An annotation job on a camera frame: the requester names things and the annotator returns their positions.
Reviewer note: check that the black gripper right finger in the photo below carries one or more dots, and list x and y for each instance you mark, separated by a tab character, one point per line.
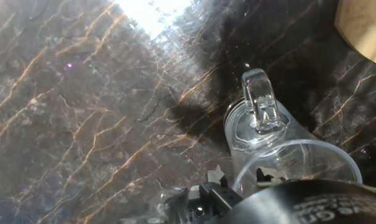
268	178

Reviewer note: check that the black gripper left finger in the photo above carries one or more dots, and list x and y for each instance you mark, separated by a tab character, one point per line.
218	194

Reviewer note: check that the wooden cup rack with hooks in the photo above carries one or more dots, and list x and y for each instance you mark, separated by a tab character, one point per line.
364	31

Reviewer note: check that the dark marble pattern mat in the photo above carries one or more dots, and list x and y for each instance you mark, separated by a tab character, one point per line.
82	109

